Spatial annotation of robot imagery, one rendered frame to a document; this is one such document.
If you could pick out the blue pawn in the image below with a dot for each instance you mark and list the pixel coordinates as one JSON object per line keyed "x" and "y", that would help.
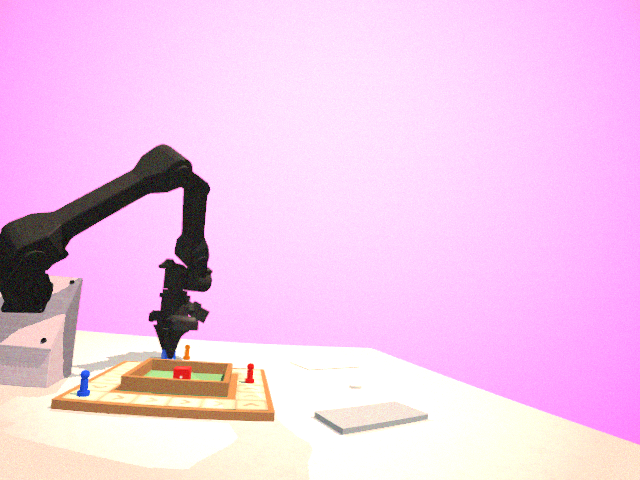
{"x": 83, "y": 391}

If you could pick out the red die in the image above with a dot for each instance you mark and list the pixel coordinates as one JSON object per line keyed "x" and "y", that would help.
{"x": 182, "y": 372}

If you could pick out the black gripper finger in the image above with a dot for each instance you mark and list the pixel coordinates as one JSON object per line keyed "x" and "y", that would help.
{"x": 159, "y": 334}
{"x": 171, "y": 340}

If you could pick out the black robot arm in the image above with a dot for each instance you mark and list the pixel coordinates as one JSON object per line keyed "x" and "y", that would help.
{"x": 30, "y": 245}

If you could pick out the beige flat rectangular slab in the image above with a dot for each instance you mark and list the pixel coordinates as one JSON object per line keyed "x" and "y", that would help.
{"x": 358, "y": 419}

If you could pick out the red pawn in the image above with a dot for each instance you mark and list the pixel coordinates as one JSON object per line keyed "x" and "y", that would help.
{"x": 250, "y": 374}

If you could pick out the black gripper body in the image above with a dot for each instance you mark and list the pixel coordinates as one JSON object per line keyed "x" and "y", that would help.
{"x": 171, "y": 311}

